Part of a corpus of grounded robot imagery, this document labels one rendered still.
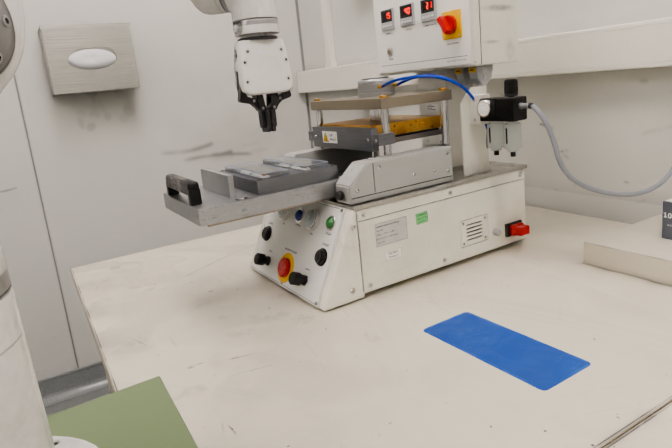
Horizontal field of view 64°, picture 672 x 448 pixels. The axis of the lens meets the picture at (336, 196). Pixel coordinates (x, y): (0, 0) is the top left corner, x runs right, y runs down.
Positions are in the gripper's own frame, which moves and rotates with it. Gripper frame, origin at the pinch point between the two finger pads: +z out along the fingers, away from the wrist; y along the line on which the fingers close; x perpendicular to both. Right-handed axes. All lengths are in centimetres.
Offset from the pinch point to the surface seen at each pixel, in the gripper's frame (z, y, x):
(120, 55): -24, -2, 126
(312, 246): 24.3, 2.6, -7.5
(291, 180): 10.4, -1.3, -10.0
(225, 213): 13.5, -14.6, -11.2
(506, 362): 34, 10, -49
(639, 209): 31, 81, -25
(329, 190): 13.5, 5.8, -10.9
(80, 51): -26, -16, 126
